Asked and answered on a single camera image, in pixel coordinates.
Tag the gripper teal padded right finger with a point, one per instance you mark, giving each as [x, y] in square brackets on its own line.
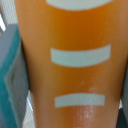
[121, 121]

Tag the gripper teal padded left finger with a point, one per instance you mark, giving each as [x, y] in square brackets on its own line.
[14, 85]

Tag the orange bread loaf toy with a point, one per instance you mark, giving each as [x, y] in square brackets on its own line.
[76, 53]

